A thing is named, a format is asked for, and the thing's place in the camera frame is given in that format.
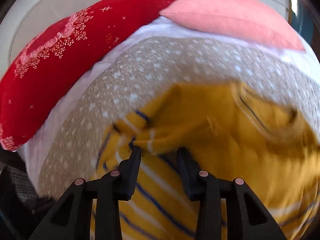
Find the yellow striped knit sweater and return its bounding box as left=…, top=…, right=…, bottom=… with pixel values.
left=92, top=82, right=319, bottom=239

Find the white bed sheet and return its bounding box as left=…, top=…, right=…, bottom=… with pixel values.
left=17, top=17, right=319, bottom=187

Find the checkered grey fabric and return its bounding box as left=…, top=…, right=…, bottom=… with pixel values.
left=1, top=148, right=38, bottom=202

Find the beige spotted quilt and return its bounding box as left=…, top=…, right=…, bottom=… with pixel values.
left=37, top=37, right=319, bottom=198

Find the red embroidered pillow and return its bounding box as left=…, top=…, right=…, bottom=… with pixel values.
left=1, top=0, right=175, bottom=151

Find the pink ribbed pillow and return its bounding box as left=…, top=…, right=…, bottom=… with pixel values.
left=160, top=0, right=304, bottom=51

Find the round beige headboard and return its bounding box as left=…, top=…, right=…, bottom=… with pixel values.
left=7, top=0, right=100, bottom=66

